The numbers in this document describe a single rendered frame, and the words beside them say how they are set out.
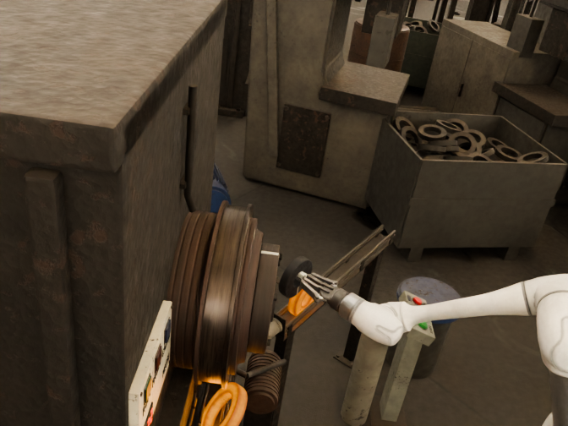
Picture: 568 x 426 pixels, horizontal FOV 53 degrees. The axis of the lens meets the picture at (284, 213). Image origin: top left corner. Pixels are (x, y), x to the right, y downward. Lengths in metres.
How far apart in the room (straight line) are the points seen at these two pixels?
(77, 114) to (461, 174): 3.03
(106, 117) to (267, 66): 3.32
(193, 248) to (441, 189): 2.48
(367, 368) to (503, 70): 3.26
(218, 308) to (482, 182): 2.67
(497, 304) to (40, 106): 1.39
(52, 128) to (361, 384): 1.99
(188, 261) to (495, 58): 4.21
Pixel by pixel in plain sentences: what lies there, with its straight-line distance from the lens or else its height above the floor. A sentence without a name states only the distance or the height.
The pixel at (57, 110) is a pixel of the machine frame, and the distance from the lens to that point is 0.80.
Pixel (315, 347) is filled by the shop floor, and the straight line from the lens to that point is 3.03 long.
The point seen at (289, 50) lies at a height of 1.06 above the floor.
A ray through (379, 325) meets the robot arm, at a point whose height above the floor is 0.87.
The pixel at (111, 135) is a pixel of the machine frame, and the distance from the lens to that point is 0.76.
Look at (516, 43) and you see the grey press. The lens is 5.15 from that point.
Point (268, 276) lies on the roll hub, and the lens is 1.37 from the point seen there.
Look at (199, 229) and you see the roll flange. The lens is 1.37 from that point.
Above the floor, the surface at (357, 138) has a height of 0.56.
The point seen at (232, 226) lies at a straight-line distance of 1.34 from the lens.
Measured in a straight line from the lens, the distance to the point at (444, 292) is 2.90.
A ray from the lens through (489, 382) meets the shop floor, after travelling 3.19.
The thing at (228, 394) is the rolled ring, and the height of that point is 0.77.
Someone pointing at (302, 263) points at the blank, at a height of 0.92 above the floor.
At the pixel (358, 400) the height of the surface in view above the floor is 0.17.
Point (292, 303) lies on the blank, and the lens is 2.11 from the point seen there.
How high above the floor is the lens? 2.05
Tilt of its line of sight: 30 degrees down
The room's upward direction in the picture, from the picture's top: 9 degrees clockwise
